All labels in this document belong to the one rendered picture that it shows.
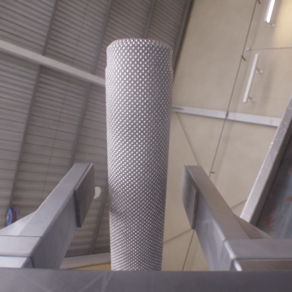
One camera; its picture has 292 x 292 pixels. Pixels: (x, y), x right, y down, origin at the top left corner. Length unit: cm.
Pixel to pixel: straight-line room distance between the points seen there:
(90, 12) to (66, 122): 315
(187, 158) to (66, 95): 411
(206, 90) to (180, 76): 120
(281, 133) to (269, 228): 13
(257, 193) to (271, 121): 579
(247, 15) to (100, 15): 431
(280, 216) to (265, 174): 6
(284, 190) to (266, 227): 6
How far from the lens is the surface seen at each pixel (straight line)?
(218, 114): 654
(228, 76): 706
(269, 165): 32
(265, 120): 612
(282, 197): 35
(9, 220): 640
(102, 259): 793
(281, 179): 36
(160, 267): 17
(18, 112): 626
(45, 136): 635
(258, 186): 31
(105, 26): 685
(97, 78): 608
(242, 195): 632
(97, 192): 554
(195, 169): 16
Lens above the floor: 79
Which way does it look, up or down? 42 degrees up
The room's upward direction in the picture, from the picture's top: 73 degrees counter-clockwise
